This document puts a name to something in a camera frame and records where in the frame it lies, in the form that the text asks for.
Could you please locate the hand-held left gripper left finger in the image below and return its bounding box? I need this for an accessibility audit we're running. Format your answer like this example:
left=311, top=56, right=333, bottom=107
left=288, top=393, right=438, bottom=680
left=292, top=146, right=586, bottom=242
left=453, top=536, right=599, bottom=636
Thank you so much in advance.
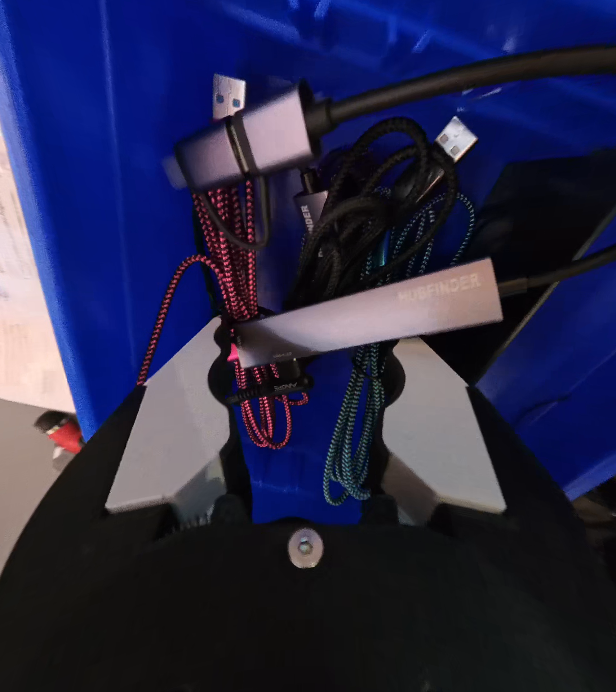
left=105, top=318, right=249, bottom=522

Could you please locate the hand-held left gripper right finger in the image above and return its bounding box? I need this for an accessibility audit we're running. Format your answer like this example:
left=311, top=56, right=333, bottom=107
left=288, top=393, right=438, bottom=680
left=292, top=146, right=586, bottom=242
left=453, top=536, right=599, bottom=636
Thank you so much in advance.
left=373, top=336, right=507, bottom=525

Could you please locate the teal braided usb cable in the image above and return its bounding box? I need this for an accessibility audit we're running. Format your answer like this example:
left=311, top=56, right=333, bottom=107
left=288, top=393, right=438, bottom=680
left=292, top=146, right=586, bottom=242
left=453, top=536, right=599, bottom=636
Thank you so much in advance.
left=323, top=189, right=476, bottom=506

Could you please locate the pink braided usb cable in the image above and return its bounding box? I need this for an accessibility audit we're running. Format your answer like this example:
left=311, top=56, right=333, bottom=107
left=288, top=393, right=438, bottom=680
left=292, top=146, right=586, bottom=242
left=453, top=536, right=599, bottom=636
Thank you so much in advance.
left=137, top=178, right=309, bottom=451

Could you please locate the black cable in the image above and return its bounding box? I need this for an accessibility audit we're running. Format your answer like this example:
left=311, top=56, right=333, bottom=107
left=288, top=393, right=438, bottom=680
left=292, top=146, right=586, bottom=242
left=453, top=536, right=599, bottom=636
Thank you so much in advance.
left=226, top=115, right=480, bottom=405

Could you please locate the blue plastic bin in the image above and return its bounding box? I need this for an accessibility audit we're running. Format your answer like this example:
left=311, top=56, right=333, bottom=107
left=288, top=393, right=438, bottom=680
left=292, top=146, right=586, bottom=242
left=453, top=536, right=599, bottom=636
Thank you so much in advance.
left=0, top=0, right=616, bottom=501

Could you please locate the red tool with grey caps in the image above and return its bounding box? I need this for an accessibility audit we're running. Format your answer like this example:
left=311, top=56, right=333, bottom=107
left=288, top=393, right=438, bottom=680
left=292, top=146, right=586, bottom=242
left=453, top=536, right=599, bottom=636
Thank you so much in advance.
left=35, top=410, right=86, bottom=457

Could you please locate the printed paper leaflet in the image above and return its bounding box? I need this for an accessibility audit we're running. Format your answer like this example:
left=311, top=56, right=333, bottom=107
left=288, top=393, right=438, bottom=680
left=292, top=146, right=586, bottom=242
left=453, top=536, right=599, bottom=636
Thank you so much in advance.
left=0, top=76, right=76, bottom=414

